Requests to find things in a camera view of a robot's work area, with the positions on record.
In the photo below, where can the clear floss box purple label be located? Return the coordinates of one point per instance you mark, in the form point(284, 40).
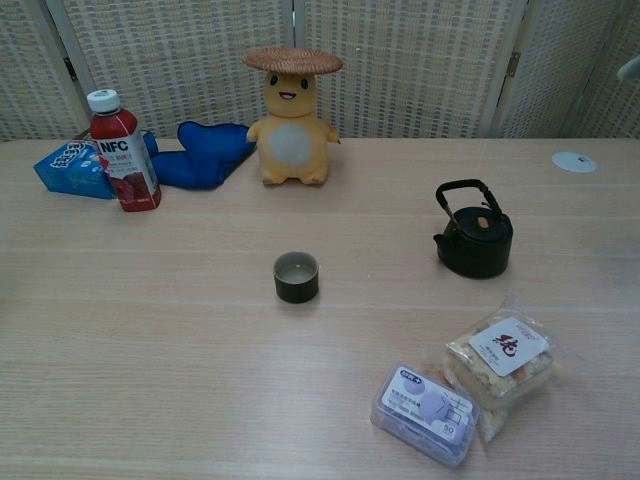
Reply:
point(425, 405)

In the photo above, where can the round woven rattan coaster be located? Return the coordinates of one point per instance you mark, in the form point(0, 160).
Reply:
point(292, 60)

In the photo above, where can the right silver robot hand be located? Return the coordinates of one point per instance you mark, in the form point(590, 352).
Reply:
point(631, 70)

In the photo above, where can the yellow plush toy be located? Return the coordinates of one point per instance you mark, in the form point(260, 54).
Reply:
point(292, 145)

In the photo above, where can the blue cookie box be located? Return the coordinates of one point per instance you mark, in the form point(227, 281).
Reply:
point(65, 172)

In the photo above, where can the clear snack bag white label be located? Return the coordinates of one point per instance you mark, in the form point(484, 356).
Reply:
point(505, 345)

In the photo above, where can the red NFC juice bottle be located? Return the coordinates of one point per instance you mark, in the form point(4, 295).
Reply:
point(125, 150)

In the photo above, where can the small dark ceramic cup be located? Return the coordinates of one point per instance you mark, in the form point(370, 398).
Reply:
point(296, 291)

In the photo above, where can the woven folding screen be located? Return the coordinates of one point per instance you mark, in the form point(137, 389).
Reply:
point(175, 50)

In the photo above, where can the blue cloth pouch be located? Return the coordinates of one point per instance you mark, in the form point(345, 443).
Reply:
point(200, 155)

